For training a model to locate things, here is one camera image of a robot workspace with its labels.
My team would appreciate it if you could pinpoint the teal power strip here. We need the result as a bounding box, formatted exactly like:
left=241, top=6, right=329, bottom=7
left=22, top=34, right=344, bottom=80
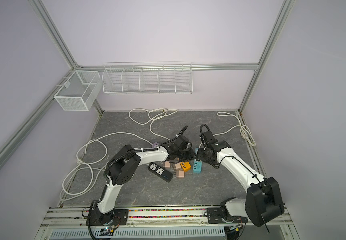
left=193, top=160, right=203, bottom=174

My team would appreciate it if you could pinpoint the orange power strip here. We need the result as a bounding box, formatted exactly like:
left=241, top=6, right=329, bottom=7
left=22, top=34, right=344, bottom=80
left=180, top=162, right=191, bottom=172

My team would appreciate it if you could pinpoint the purple power strip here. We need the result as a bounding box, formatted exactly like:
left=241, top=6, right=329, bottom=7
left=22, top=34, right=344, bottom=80
left=151, top=142, right=160, bottom=148

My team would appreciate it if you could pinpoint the black power strip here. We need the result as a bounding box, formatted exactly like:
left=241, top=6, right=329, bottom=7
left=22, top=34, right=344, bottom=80
left=148, top=163, right=173, bottom=183

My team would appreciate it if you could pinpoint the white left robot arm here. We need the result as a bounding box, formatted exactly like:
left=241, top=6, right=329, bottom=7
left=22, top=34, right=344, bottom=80
left=89, top=145, right=195, bottom=225

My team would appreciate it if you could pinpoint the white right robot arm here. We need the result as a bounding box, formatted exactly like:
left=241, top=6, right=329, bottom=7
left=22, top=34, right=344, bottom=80
left=197, top=147, right=285, bottom=227

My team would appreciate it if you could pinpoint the white mesh box basket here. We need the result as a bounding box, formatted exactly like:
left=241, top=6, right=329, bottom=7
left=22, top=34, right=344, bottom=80
left=54, top=71, right=103, bottom=112

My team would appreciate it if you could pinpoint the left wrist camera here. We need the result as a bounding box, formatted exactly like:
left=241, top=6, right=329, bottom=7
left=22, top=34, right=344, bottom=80
left=173, top=135, right=190, bottom=150

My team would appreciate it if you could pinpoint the white cable of teal strip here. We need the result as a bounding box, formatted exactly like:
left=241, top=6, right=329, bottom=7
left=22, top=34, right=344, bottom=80
left=213, top=111, right=257, bottom=148

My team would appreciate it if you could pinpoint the white cable back coil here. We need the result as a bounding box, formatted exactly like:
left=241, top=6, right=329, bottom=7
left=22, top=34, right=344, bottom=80
left=128, top=107, right=179, bottom=141

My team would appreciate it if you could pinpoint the white cable coil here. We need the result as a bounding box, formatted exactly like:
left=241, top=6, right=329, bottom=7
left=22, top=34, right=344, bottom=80
left=60, top=131, right=153, bottom=202
left=128, top=107, right=179, bottom=141

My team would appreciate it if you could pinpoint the white wire wall basket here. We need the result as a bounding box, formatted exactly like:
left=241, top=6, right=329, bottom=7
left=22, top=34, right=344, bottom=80
left=102, top=62, right=193, bottom=95

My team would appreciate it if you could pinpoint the white cable left coil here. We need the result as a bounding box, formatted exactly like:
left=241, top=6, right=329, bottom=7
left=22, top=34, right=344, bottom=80
left=60, top=131, right=153, bottom=202

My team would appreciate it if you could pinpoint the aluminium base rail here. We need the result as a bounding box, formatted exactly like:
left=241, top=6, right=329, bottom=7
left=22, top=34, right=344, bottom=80
left=35, top=206, right=300, bottom=240

